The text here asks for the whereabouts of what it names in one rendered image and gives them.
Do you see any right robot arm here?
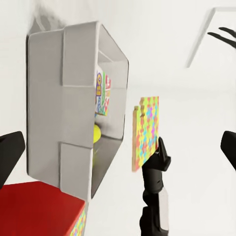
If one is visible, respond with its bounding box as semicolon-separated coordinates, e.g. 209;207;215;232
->
139;137;171;236

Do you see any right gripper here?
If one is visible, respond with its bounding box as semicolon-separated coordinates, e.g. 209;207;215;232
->
142;137;171;184

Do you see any jigsaw puzzle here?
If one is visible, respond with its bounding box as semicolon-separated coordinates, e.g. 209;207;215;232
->
131;97;159;172
70;211;86;236

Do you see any board game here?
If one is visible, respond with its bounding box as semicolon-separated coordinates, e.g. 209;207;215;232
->
95;65;111;116

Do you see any tennis ball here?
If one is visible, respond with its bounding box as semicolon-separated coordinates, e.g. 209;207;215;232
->
93;125;101;143

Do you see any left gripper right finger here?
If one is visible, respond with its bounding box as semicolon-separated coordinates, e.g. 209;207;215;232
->
220;131;236;170

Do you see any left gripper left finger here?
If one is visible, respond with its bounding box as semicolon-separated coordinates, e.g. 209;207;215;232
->
0;131;26;190

